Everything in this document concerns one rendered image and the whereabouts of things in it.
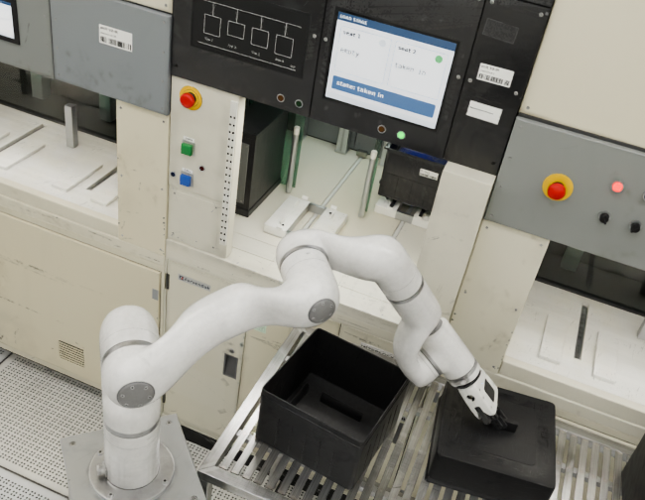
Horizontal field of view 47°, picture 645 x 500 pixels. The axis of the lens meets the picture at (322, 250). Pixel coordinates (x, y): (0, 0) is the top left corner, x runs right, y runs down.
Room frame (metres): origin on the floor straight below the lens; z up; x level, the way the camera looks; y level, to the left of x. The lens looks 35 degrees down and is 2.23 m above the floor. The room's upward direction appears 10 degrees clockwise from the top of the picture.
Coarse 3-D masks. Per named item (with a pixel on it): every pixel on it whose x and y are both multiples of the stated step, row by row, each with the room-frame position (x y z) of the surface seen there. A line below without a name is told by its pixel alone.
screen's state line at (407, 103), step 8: (336, 80) 1.70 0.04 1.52; (344, 80) 1.69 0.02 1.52; (352, 80) 1.69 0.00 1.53; (336, 88) 1.70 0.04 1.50; (344, 88) 1.69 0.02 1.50; (352, 88) 1.69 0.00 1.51; (360, 88) 1.68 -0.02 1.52; (368, 88) 1.68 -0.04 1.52; (376, 88) 1.67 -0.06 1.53; (368, 96) 1.68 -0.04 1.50; (376, 96) 1.67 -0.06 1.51; (384, 96) 1.67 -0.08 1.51; (392, 96) 1.66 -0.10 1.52; (400, 96) 1.66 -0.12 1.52; (392, 104) 1.66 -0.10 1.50; (400, 104) 1.66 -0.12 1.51; (408, 104) 1.65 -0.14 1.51; (416, 104) 1.65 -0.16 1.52; (424, 104) 1.64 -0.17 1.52; (432, 104) 1.64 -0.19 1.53; (416, 112) 1.64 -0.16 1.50; (424, 112) 1.64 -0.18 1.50; (432, 112) 1.63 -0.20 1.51
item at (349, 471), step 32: (320, 352) 1.47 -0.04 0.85; (352, 352) 1.43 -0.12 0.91; (288, 384) 1.36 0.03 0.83; (320, 384) 1.43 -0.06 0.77; (352, 384) 1.42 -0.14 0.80; (384, 384) 1.39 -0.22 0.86; (288, 416) 1.19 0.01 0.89; (320, 416) 1.32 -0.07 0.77; (352, 416) 1.34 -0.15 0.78; (384, 416) 1.22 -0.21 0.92; (288, 448) 1.19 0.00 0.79; (320, 448) 1.15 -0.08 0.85; (352, 448) 1.12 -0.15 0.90; (352, 480) 1.12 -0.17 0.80
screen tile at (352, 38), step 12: (348, 36) 1.70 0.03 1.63; (360, 36) 1.69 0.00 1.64; (372, 36) 1.68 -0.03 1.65; (360, 48) 1.69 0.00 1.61; (372, 48) 1.68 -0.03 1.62; (336, 60) 1.70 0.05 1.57; (348, 60) 1.69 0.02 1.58; (360, 60) 1.69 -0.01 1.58; (384, 60) 1.67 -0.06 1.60; (348, 72) 1.69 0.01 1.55; (360, 72) 1.68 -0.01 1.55; (372, 72) 1.68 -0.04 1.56; (384, 72) 1.67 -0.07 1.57
